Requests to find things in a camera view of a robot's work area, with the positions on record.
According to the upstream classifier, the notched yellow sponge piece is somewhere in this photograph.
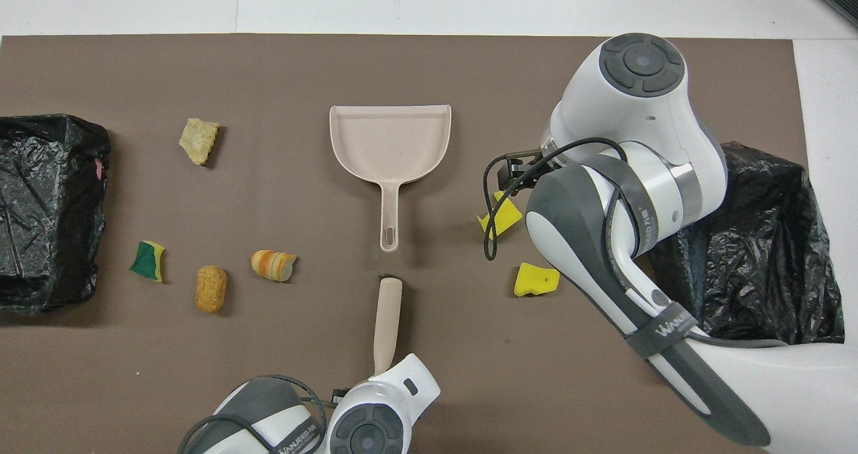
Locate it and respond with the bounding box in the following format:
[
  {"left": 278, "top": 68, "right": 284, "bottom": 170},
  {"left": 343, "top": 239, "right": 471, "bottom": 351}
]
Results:
[{"left": 477, "top": 191, "right": 524, "bottom": 240}]

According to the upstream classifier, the beige brush with black bristles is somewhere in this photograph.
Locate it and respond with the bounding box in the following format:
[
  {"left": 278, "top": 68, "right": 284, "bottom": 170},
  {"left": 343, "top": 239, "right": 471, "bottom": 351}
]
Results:
[{"left": 372, "top": 276, "right": 404, "bottom": 378}]

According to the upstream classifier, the beige plastic dustpan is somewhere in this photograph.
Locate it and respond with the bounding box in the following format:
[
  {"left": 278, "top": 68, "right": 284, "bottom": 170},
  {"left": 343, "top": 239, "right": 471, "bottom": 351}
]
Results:
[{"left": 328, "top": 104, "right": 452, "bottom": 253}]

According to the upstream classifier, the small croissant bread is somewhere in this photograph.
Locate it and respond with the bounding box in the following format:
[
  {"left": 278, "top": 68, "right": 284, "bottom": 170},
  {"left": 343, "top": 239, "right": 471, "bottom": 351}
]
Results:
[{"left": 250, "top": 249, "right": 299, "bottom": 283}]

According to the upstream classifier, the brown oval bread roll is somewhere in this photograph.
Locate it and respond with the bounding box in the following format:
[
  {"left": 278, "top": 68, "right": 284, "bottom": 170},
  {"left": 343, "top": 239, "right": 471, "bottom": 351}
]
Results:
[{"left": 194, "top": 265, "right": 228, "bottom": 314}]

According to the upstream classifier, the green and yellow sponge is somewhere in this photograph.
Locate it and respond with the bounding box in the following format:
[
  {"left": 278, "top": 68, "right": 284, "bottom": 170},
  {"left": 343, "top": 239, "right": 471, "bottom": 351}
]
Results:
[{"left": 129, "top": 240, "right": 166, "bottom": 284}]

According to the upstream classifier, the pale bread slice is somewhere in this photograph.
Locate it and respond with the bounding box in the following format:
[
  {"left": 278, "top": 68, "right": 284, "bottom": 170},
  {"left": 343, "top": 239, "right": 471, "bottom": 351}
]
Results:
[{"left": 178, "top": 117, "right": 221, "bottom": 167}]

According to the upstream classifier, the tall bin with black bag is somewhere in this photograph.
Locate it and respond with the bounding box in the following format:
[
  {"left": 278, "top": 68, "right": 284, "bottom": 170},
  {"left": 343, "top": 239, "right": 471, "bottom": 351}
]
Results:
[{"left": 647, "top": 141, "right": 847, "bottom": 345}]

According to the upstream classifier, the shallow bin with black bag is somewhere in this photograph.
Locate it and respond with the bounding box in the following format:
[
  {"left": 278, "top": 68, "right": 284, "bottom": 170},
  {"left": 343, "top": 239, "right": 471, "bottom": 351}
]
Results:
[{"left": 0, "top": 113, "right": 111, "bottom": 314}]

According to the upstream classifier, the brown table mat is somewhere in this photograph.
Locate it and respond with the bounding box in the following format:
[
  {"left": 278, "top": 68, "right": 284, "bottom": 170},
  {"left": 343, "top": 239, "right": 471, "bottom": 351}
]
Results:
[{"left": 0, "top": 34, "right": 835, "bottom": 454}]

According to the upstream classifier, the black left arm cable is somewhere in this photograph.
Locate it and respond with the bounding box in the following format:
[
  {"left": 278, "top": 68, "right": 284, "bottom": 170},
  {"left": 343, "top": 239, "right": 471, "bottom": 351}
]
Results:
[{"left": 178, "top": 374, "right": 329, "bottom": 454}]

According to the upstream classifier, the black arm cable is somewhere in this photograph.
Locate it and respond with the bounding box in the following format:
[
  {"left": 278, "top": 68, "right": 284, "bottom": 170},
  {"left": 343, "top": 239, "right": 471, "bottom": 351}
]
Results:
[
  {"left": 178, "top": 374, "right": 329, "bottom": 454},
  {"left": 483, "top": 137, "right": 788, "bottom": 349}
]

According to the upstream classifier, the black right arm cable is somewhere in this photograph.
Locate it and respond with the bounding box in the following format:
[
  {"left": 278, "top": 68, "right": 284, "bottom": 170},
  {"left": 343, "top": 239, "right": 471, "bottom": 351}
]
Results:
[{"left": 483, "top": 137, "right": 788, "bottom": 349}]

